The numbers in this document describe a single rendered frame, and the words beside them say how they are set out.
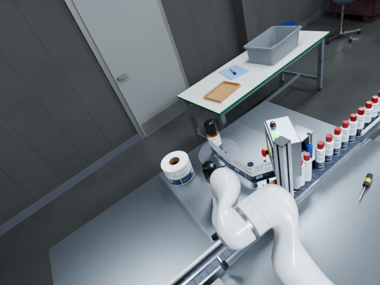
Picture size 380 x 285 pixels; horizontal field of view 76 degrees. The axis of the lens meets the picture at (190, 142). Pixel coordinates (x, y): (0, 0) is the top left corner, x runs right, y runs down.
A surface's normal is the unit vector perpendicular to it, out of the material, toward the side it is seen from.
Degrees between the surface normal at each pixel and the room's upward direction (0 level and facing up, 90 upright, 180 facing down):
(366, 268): 0
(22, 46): 90
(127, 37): 90
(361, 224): 0
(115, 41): 90
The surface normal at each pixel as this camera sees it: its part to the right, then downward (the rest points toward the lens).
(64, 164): 0.59, 0.37
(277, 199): -0.04, -0.38
